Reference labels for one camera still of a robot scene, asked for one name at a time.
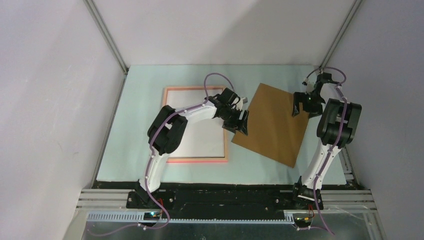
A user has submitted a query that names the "orange wooden picture frame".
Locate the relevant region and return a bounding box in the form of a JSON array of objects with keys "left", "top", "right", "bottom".
[{"left": 162, "top": 86, "right": 229, "bottom": 164}]

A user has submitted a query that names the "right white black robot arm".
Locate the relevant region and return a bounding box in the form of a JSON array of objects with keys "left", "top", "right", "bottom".
[{"left": 290, "top": 72, "right": 362, "bottom": 209}]

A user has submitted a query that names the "aluminium front rail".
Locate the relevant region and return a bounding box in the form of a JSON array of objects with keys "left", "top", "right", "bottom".
[{"left": 76, "top": 189, "right": 377, "bottom": 224}]

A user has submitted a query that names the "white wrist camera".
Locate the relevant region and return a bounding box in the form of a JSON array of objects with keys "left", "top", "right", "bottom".
[
  {"left": 236, "top": 97, "right": 248, "bottom": 108},
  {"left": 302, "top": 78, "right": 315, "bottom": 95}
]

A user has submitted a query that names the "brown backing board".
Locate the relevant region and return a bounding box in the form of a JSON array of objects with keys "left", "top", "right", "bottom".
[{"left": 231, "top": 83, "right": 309, "bottom": 168}]

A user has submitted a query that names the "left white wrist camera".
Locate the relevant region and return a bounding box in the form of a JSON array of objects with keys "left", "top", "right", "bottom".
[{"left": 236, "top": 97, "right": 248, "bottom": 108}]

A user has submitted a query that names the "building and sky photo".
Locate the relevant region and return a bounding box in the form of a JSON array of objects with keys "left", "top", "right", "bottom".
[{"left": 165, "top": 89, "right": 226, "bottom": 159}]

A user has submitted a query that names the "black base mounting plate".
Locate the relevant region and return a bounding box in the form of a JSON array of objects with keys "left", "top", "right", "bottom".
[{"left": 92, "top": 180, "right": 359, "bottom": 221}]

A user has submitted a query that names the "left aluminium corner post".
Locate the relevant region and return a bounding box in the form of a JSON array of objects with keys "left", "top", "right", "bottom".
[{"left": 83, "top": 0, "right": 129, "bottom": 75}]

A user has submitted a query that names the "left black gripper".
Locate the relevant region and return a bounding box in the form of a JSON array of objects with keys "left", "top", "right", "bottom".
[{"left": 221, "top": 106, "right": 249, "bottom": 136}]

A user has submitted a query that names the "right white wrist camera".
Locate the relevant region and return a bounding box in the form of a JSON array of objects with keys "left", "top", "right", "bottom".
[{"left": 302, "top": 78, "right": 315, "bottom": 95}]

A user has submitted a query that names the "right aluminium corner post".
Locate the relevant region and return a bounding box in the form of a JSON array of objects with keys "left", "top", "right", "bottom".
[{"left": 319, "top": 0, "right": 364, "bottom": 68}]

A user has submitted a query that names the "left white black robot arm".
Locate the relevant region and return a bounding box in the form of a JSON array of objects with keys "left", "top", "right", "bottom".
[{"left": 138, "top": 88, "right": 249, "bottom": 208}]

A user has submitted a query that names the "aluminium corner post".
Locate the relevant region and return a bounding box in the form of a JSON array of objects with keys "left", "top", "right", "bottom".
[
  {"left": 83, "top": 0, "right": 129, "bottom": 75},
  {"left": 319, "top": 0, "right": 364, "bottom": 68}
]

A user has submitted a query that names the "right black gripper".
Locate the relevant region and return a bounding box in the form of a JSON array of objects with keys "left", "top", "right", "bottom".
[{"left": 291, "top": 91, "right": 324, "bottom": 119}]

